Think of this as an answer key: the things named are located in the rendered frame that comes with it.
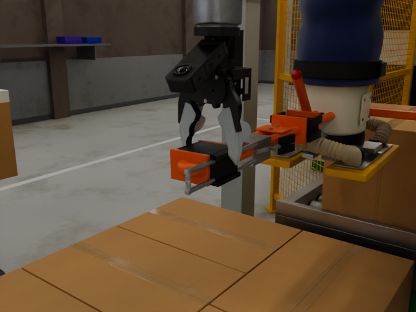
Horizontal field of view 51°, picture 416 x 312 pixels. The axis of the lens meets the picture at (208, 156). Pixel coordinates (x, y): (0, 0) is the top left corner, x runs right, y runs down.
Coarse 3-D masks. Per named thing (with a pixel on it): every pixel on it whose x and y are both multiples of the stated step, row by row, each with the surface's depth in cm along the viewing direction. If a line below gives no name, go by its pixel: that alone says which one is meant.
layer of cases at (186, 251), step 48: (96, 240) 158; (144, 240) 158; (192, 240) 158; (240, 240) 158; (288, 240) 159; (336, 240) 158; (0, 288) 128; (48, 288) 128; (96, 288) 128; (144, 288) 128; (192, 288) 128; (240, 288) 128; (288, 288) 128; (336, 288) 128; (384, 288) 128
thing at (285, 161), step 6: (276, 156) 116; (282, 156) 115; (288, 156) 114; (294, 156) 116; (300, 156) 117; (264, 162) 116; (270, 162) 115; (276, 162) 114; (282, 162) 112; (288, 162) 112; (294, 162) 114
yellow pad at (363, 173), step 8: (392, 144) 126; (376, 152) 118; (384, 152) 119; (392, 152) 121; (368, 160) 110; (376, 160) 112; (384, 160) 114; (328, 168) 106; (336, 168) 105; (344, 168) 105; (352, 168) 105; (360, 168) 104; (368, 168) 105; (376, 168) 108; (336, 176) 105; (344, 176) 104; (352, 176) 103; (360, 176) 102; (368, 176) 102
